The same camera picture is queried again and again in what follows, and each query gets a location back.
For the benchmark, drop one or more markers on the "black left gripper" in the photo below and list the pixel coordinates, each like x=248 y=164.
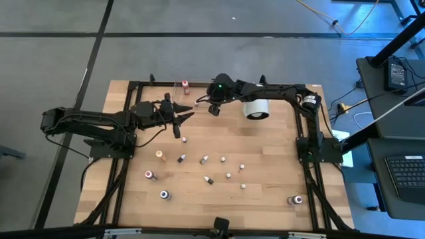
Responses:
x=164 y=113

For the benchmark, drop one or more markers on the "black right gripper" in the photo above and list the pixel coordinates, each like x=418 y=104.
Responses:
x=219 y=88

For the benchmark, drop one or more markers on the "clear plastic container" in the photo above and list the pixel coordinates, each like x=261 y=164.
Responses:
x=189 y=99

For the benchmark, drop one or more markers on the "red food coloring bottle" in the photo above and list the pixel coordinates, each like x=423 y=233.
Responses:
x=185 y=87

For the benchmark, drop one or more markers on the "orange food coloring bottle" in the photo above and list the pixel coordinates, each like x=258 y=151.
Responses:
x=160 y=154

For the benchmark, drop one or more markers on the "olive small dropper bottle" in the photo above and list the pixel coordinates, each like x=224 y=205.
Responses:
x=203 y=160

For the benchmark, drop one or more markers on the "pink food coloring bottle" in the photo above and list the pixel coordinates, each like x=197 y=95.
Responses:
x=149 y=175

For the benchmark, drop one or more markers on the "dark green small dropper bottle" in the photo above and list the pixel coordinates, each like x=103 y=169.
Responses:
x=208 y=180

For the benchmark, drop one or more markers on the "blue food coloring bottle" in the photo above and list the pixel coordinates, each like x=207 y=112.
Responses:
x=164 y=194

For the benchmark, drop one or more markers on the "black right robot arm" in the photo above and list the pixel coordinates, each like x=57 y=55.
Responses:
x=282 y=91

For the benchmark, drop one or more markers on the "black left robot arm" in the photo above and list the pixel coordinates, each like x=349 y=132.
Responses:
x=93 y=121

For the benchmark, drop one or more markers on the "purple food coloring bottle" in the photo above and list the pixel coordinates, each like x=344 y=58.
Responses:
x=295 y=200

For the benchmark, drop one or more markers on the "black crossbar with silver brackets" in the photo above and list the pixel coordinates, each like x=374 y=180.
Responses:
x=179 y=232

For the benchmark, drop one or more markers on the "pale green paper sheet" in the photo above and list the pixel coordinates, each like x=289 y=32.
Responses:
x=347 y=156

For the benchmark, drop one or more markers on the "black side desk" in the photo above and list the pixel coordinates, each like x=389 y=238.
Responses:
x=378 y=99

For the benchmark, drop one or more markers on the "grey furniture foot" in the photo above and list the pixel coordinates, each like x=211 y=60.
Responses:
x=11 y=153

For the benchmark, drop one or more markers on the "black power supply box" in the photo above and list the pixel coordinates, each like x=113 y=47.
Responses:
x=396 y=74

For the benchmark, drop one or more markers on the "silver metal rod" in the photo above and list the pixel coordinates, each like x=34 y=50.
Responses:
x=398 y=106

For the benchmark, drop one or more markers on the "black keyboard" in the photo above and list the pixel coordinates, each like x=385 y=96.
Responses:
x=408 y=176

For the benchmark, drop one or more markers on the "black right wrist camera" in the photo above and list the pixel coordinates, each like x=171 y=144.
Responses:
x=214 y=110

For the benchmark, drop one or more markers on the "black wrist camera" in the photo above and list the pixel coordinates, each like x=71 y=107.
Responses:
x=214 y=110
x=177 y=131

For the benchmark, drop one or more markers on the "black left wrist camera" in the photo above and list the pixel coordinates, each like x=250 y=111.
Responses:
x=177 y=131

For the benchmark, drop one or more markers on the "black aluminium table frame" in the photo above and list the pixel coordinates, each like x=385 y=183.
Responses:
x=159 y=83

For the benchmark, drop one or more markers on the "black camera block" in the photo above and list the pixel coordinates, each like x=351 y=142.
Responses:
x=221 y=225

